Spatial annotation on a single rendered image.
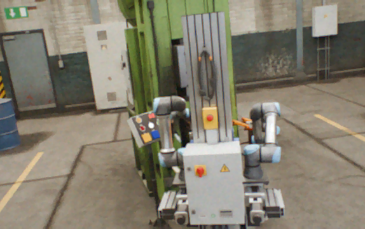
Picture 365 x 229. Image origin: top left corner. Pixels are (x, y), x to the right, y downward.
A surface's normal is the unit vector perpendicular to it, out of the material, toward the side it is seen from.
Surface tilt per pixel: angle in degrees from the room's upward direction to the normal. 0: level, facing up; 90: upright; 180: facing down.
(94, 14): 90
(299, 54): 90
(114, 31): 90
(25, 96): 90
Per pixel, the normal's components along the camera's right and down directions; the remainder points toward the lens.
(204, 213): -0.16, 0.22
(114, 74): 0.09, 0.24
